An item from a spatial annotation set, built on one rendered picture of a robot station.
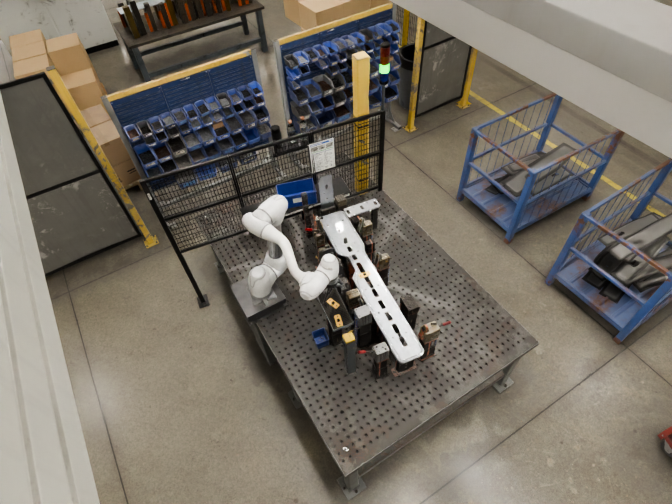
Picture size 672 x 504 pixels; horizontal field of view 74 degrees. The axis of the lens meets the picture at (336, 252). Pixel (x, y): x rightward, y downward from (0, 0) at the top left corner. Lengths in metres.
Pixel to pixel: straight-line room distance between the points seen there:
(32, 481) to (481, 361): 3.13
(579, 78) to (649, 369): 4.00
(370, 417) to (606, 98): 2.60
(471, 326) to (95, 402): 3.11
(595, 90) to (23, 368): 0.69
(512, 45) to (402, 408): 2.58
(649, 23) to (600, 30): 0.05
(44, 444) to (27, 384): 0.04
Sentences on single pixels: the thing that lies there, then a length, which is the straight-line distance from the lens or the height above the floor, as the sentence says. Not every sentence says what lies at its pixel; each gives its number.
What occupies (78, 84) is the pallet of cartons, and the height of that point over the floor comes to 0.75.
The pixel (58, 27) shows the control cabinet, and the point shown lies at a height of 0.52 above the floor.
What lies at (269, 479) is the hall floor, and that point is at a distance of 3.74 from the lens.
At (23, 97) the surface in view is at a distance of 4.21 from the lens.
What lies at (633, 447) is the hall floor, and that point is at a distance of 4.24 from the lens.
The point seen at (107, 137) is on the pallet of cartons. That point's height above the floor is 0.74.
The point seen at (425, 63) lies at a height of 0.86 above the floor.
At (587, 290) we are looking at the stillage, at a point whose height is 0.17.
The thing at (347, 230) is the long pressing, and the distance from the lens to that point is 3.49.
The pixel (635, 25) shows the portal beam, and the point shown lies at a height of 3.33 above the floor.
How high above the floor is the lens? 3.59
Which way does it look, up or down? 51 degrees down
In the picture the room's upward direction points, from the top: 4 degrees counter-clockwise
